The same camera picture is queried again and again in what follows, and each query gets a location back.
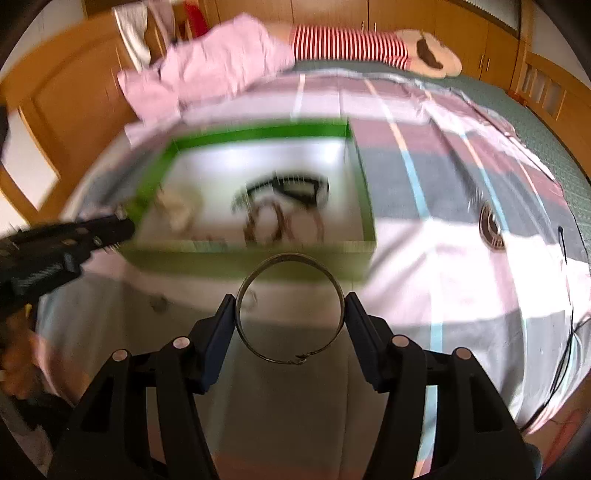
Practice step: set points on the plaid bedsheet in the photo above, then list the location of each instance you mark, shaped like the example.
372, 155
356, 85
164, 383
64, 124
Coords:
461, 286

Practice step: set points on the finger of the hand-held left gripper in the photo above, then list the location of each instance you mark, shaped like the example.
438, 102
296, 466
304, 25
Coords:
92, 230

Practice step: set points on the red striped plush toy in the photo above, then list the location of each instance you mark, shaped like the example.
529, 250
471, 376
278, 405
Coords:
351, 44

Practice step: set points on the wooden headboard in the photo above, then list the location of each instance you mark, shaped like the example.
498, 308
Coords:
69, 110

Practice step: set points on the cream plastic wristwatch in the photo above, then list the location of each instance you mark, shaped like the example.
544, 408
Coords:
180, 210

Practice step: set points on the white hanging garment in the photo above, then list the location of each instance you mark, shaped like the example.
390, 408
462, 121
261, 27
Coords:
134, 32

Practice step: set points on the green cardboard box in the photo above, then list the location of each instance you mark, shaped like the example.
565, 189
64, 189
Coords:
277, 265

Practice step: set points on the silver metal bangle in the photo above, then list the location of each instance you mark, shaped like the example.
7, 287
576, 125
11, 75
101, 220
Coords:
244, 286

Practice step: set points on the person's left hand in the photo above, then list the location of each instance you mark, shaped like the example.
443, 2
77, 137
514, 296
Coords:
18, 360

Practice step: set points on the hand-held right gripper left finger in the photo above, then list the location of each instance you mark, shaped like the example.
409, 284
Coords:
219, 341

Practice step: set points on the red hanging cloth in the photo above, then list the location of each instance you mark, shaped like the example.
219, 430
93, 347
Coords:
195, 18

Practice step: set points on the pink quilt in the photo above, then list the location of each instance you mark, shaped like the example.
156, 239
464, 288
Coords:
212, 64

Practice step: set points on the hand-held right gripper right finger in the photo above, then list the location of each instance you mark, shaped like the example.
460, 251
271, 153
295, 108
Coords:
365, 341

